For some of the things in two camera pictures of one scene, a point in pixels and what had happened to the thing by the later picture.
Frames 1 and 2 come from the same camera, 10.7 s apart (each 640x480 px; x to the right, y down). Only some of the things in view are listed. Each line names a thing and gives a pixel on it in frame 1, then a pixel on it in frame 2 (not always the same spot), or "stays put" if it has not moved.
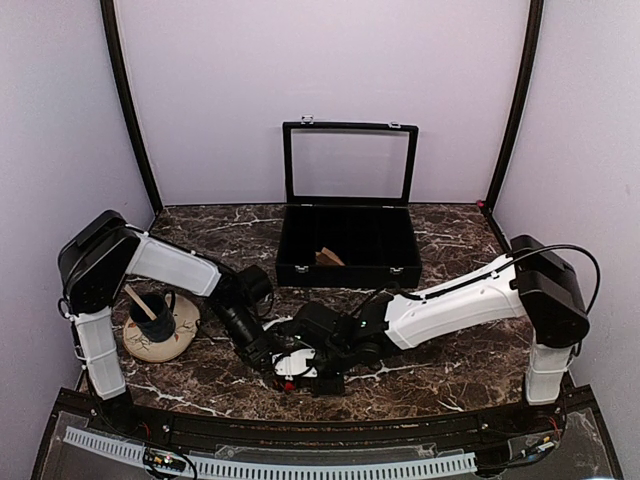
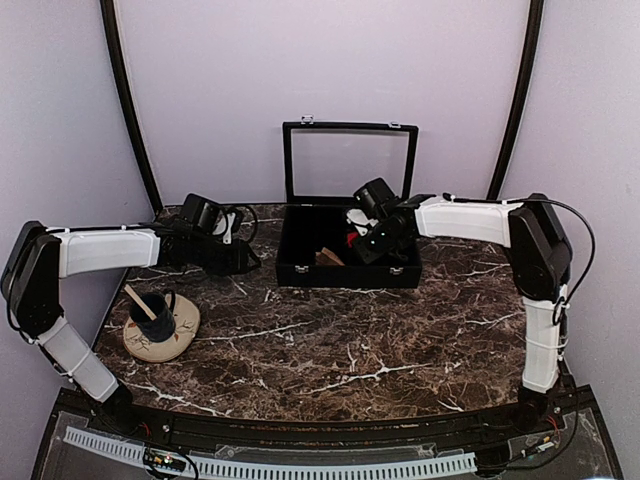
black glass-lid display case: [349, 189] stays put
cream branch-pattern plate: [142, 347] stays put
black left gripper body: [247, 345] → [216, 262]
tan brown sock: [326, 256] stays put
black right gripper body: [335, 358] → [381, 245]
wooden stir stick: [130, 290] stays put
